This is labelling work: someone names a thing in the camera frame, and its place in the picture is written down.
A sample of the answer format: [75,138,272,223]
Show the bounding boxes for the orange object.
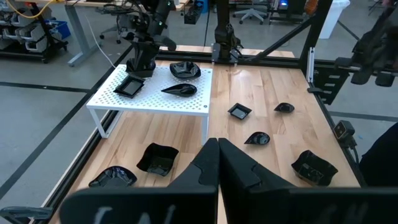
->
[303,0,320,16]

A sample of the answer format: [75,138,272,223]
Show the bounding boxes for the black box under desk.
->
[183,0,206,26]

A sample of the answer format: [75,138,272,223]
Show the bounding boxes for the black aluminium frame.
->
[29,0,371,224]

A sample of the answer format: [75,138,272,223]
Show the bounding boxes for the large black square wavy plate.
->
[290,149,339,187]

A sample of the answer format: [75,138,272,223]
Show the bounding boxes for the black teardrop plate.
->
[160,83,198,98]
[244,131,271,146]
[273,102,295,113]

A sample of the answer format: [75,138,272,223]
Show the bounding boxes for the grey office chair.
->
[232,7,271,26]
[98,12,137,45]

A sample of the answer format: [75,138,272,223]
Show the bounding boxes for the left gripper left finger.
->
[58,138,220,224]

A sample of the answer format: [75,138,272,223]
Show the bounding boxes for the white bracket strip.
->
[306,46,315,83]

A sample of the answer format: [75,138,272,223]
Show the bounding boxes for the black camera cable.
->
[347,141,363,170]

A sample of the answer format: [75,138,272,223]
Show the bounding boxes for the white perforated metal shelf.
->
[86,64,214,146]

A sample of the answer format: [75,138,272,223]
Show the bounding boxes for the small black square plate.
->
[113,74,147,100]
[227,103,252,121]

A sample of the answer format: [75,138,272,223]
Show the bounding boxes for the black shelf with grey bins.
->
[0,5,70,65]

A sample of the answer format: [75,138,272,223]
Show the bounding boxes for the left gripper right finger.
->
[218,138,398,224]

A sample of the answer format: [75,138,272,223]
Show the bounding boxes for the yellow cable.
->
[4,0,66,19]

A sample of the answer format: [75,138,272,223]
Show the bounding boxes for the black leader arm base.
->
[313,60,351,106]

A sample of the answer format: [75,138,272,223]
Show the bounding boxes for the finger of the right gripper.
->
[133,55,146,72]
[144,55,156,72]

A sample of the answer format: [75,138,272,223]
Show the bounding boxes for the black equipment rack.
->
[269,0,307,25]

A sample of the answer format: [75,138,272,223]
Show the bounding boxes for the white floor cable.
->
[84,15,118,69]

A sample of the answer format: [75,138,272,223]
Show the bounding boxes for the blue plastic bin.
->
[44,19,72,40]

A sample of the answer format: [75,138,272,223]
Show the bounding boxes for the black rounded wavy plate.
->
[88,166,137,189]
[169,61,202,80]
[169,63,202,80]

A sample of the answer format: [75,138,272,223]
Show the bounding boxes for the person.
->
[359,122,398,188]

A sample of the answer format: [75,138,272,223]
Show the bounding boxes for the small table-level camera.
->
[333,119,357,147]

